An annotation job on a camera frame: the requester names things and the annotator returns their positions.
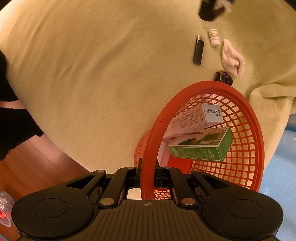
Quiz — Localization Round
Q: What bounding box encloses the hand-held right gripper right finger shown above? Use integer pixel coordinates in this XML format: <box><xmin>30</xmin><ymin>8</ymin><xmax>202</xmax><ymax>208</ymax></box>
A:
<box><xmin>155</xmin><ymin>159</ymin><xmax>232</xmax><ymax>207</ymax></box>

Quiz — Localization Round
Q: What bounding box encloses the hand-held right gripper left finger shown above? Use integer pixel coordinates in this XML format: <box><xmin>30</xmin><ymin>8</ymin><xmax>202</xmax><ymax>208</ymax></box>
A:
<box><xmin>65</xmin><ymin>159</ymin><xmax>142</xmax><ymax>208</ymax></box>

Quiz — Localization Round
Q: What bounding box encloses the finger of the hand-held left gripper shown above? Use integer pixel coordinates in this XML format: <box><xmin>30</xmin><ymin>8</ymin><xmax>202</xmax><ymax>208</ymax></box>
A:
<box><xmin>198</xmin><ymin>0</ymin><xmax>226</xmax><ymax>23</ymax></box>

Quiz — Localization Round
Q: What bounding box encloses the orange mesh plastic basket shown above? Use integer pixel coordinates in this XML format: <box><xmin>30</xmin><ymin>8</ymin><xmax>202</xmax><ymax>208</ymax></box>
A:
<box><xmin>133</xmin><ymin>80</ymin><xmax>265</xmax><ymax>201</ymax></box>

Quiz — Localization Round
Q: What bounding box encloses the small white bottle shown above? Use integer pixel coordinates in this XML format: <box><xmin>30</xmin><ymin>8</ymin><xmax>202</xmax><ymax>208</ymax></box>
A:
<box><xmin>207</xmin><ymin>28</ymin><xmax>221</xmax><ymax>46</ymax></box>

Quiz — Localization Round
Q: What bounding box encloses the black lighter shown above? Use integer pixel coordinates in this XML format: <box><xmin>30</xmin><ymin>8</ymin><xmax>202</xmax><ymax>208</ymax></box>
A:
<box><xmin>192</xmin><ymin>35</ymin><xmax>205</xmax><ymax>65</ymax></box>

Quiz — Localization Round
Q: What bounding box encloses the green carton box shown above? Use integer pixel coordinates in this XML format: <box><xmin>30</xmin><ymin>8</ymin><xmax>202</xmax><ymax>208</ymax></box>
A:
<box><xmin>168</xmin><ymin>127</ymin><xmax>233</xmax><ymax>163</ymax></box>

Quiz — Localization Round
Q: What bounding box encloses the pink sock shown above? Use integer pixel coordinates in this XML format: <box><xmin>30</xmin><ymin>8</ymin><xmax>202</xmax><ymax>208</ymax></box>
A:
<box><xmin>221</xmin><ymin>39</ymin><xmax>246</xmax><ymax>78</ymax></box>

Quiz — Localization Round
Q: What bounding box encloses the white carton box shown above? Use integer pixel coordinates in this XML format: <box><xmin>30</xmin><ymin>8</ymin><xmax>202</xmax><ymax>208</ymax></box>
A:
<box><xmin>170</xmin><ymin>103</ymin><xmax>224</xmax><ymax>131</ymax></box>

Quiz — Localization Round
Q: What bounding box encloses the dark hair scrunchie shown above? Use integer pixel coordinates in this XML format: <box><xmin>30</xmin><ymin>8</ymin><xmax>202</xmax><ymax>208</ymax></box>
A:
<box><xmin>214</xmin><ymin>71</ymin><xmax>233</xmax><ymax>86</ymax></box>

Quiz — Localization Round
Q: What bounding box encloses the blue star print curtain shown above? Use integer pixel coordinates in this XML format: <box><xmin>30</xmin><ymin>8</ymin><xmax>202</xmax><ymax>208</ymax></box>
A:
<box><xmin>258</xmin><ymin>128</ymin><xmax>296</xmax><ymax>241</ymax></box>

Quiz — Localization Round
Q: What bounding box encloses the person's black clothing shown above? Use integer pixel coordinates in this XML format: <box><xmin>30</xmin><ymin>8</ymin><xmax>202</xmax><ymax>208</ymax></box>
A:
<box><xmin>0</xmin><ymin>50</ymin><xmax>44</xmax><ymax>160</ymax></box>

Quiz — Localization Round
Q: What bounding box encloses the clear textured plastic cup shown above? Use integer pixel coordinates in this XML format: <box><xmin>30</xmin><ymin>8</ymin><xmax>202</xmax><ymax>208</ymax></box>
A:
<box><xmin>0</xmin><ymin>191</ymin><xmax>15</xmax><ymax>227</ymax></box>

